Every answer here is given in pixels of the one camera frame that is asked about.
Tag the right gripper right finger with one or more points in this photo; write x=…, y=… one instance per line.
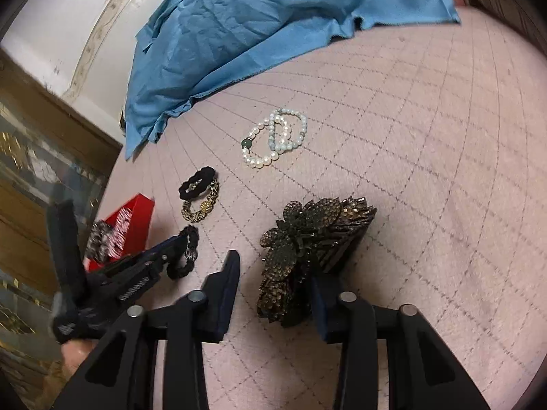
x=326, y=308

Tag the red tray box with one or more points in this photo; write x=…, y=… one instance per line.
x=142, y=208

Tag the wooden glass wardrobe door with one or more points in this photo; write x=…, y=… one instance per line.
x=49, y=154

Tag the brown beaded hair clip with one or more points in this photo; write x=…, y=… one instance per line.
x=310, y=239

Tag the leopard print scrunchie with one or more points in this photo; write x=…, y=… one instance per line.
x=205, y=207

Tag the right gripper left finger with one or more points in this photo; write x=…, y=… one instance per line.
x=221, y=289

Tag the person's left hand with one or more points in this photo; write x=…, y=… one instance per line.
x=74, y=352

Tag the black velvet scrunchie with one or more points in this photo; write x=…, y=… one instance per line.
x=197, y=184

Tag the black wavy hair band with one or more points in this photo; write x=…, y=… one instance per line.
x=181, y=261

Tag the red dotted scrunchie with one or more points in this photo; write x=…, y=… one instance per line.
x=106, y=242

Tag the pink quilted mattress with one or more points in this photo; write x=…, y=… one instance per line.
x=408, y=162

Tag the blue cloth sheet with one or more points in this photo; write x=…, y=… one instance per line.
x=189, y=49

